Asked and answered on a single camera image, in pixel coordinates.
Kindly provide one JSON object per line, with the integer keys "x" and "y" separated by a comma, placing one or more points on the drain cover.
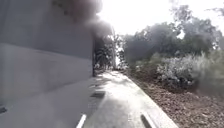
{"x": 98, "y": 94}

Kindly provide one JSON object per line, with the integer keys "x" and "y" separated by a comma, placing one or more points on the grey concrete path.
{"x": 113, "y": 103}

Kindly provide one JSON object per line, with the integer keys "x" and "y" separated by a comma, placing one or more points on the row of trees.
{"x": 160, "y": 40}

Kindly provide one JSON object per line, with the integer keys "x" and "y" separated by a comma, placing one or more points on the robot's own part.
{"x": 81, "y": 121}
{"x": 147, "y": 121}

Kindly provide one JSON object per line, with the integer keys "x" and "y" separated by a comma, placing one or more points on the pale bushes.
{"x": 180, "y": 68}

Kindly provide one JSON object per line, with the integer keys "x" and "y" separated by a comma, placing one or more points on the mulch bed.
{"x": 186, "y": 103}

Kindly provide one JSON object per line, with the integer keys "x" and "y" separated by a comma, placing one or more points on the grey concrete building wall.
{"x": 43, "y": 50}

